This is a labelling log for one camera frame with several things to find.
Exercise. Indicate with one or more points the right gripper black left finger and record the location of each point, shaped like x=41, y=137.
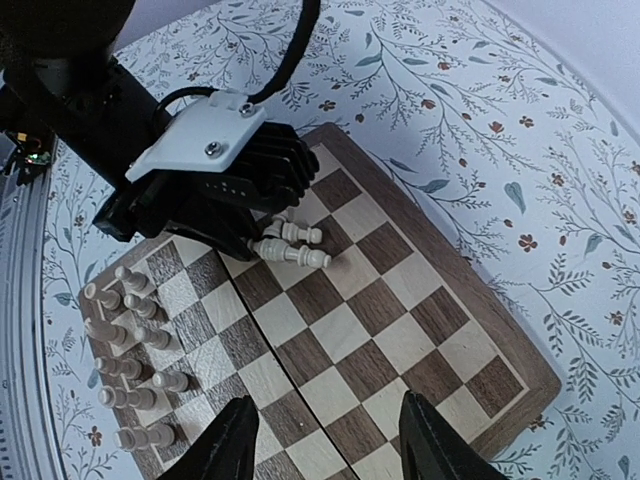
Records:
x=225, y=450

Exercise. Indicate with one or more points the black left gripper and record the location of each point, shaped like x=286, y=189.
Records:
x=59, y=67

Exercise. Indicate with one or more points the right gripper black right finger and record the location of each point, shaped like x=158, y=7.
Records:
x=431, y=449

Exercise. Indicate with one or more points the light chess king piece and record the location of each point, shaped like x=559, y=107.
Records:
x=129, y=368

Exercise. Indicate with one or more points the light chess bishop piece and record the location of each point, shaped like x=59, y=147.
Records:
x=140, y=399

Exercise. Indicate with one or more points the pile of light chess pieces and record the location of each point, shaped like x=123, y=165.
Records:
x=284, y=241

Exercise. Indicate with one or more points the wooden chess board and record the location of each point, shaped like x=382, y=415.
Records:
x=327, y=355

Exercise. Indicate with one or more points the floral patterned table mat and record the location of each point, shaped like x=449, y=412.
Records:
x=504, y=148

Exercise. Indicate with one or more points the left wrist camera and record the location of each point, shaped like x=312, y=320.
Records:
x=225, y=148

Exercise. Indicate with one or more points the front aluminium rail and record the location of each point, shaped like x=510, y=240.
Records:
x=28, y=439

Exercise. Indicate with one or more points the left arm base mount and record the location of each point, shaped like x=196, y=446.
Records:
x=32, y=155

